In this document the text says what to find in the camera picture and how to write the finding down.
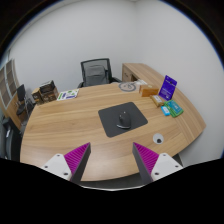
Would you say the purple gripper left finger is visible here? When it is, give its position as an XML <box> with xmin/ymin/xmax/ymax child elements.
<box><xmin>42</xmin><ymin>143</ymin><xmax>91</xmax><ymax>185</ymax></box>

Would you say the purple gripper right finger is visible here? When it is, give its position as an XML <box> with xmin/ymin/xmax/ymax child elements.
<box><xmin>132</xmin><ymin>142</ymin><xmax>182</xmax><ymax>184</ymax></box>

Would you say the black computer mouse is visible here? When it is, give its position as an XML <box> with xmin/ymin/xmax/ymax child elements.
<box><xmin>117</xmin><ymin>111</ymin><xmax>131</xmax><ymax>129</ymax></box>

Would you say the dark grey mouse pad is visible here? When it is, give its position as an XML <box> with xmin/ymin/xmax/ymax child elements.
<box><xmin>98</xmin><ymin>102</ymin><xmax>148</xmax><ymax>137</ymax></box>

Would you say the small blue box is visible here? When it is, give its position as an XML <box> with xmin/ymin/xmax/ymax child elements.
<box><xmin>161</xmin><ymin>106</ymin><xmax>170</xmax><ymax>116</ymax></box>

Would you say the wooden office desk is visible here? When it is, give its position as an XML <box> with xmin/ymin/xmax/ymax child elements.
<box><xmin>19</xmin><ymin>82</ymin><xmax>207</xmax><ymax>183</ymax></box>

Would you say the green flat box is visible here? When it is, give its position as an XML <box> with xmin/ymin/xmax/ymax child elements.
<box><xmin>164</xmin><ymin>100</ymin><xmax>184</xmax><ymax>118</ymax></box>

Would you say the small tan box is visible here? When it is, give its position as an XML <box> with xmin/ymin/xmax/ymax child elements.
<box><xmin>150</xmin><ymin>95</ymin><xmax>164</xmax><ymax>107</ymax></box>

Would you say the black chair at left edge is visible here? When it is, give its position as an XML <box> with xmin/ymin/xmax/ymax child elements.
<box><xmin>0</xmin><ymin>118</ymin><xmax>22</xmax><ymax>162</ymax></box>

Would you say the white green leaflet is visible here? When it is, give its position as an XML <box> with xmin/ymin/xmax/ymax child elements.
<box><xmin>57</xmin><ymin>89</ymin><xmax>79</xmax><ymax>101</ymax></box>

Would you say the brown cardboard box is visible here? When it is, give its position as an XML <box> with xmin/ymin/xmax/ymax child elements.
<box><xmin>139</xmin><ymin>85</ymin><xmax>159</xmax><ymax>97</ymax></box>

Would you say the black visitor chair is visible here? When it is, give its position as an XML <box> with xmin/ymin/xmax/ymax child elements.
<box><xmin>16</xmin><ymin>85</ymin><xmax>34</xmax><ymax>116</ymax></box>

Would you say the dark brown box stack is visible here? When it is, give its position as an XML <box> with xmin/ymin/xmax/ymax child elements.
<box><xmin>32</xmin><ymin>80</ymin><xmax>58</xmax><ymax>105</ymax></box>

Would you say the purple standing sign card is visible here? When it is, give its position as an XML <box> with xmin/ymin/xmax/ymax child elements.
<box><xmin>159</xmin><ymin>75</ymin><xmax>177</xmax><ymax>101</ymax></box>

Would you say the round white coaster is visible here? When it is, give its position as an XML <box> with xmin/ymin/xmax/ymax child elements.
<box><xmin>118</xmin><ymin>82</ymin><xmax>136</xmax><ymax>92</ymax></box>

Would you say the wooden side cabinet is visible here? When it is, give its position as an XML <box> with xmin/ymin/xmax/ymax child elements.
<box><xmin>122</xmin><ymin>63</ymin><xmax>164</xmax><ymax>88</ymax></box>

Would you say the grey mesh office chair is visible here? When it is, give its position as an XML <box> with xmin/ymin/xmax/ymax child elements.
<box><xmin>78</xmin><ymin>58</ymin><xmax>121</xmax><ymax>88</ymax></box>

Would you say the wooden bookshelf cabinet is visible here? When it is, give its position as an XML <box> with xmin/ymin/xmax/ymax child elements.
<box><xmin>0</xmin><ymin>59</ymin><xmax>21</xmax><ymax>128</ymax></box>

